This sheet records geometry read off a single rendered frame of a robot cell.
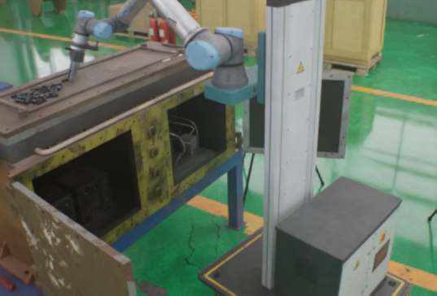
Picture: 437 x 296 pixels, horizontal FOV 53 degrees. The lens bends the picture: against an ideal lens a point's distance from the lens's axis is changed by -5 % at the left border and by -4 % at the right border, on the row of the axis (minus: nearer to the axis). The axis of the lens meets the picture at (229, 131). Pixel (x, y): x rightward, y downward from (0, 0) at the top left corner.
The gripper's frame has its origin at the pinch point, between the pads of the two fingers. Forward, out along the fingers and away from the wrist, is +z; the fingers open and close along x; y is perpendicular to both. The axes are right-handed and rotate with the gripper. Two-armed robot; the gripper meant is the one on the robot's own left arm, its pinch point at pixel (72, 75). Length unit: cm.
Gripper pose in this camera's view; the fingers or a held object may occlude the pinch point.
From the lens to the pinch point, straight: 228.6
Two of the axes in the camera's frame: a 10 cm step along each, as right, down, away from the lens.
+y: -8.4, -1.3, -5.3
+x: 4.5, 3.8, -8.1
